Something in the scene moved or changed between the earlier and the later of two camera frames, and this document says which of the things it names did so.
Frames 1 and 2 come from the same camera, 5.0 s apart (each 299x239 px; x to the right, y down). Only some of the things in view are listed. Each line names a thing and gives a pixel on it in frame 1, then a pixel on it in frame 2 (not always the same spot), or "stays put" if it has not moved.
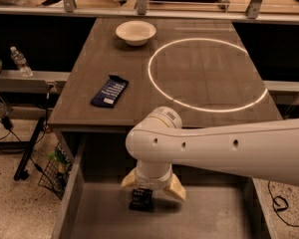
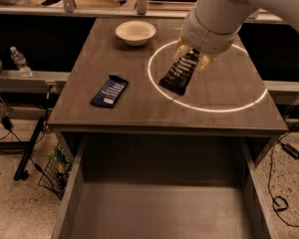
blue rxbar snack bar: [111, 92] stays put
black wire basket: [58, 168] stays put
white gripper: [153, 182] to [207, 39]
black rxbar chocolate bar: [141, 199] to [179, 74]
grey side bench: [14, 81] stays put
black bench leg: [21, 173] stays put
